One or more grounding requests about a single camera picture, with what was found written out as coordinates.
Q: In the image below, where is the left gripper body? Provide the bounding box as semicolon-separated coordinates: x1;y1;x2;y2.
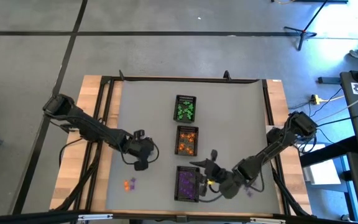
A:
128;136;156;163

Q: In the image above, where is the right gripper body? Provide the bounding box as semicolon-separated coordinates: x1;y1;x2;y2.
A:
208;166;230;189

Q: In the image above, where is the black slotted plastic basket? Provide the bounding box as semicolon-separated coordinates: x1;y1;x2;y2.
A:
175;125;200;157
173;95;198;124
174;166;201;203

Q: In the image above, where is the grey table mat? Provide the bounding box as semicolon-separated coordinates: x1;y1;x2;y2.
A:
105;80;281;215

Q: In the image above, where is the white box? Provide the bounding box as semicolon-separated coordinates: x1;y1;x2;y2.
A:
302;143;342;187

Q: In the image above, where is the black metal beam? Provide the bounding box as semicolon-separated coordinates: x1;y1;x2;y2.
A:
299;136;358;168

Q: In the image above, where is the black aluminium crossbeam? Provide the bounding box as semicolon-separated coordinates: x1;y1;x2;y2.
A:
0;210;354;224

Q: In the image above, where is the blue metal table leg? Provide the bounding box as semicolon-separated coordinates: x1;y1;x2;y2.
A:
340;154;358;223

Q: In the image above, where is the black tripod stand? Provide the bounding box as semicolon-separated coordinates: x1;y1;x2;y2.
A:
283;0;349;52

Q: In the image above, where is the black cable bundle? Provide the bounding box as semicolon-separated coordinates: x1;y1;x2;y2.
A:
270;164;312;218
54;141;105;212

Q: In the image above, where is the silver metal bracket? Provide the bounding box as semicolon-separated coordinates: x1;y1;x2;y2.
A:
249;217;287;224
77;213;114;222

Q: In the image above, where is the thin black cable loop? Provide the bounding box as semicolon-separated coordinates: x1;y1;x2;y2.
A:
58;136;85;170

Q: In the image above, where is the long black floor cable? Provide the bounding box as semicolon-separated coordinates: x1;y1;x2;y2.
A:
317;113;358;130

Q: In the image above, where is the short black floor cable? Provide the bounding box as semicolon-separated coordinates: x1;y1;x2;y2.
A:
290;86;344;110

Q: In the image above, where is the beige floor cable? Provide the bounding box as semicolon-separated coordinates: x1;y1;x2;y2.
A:
321;90;358;122

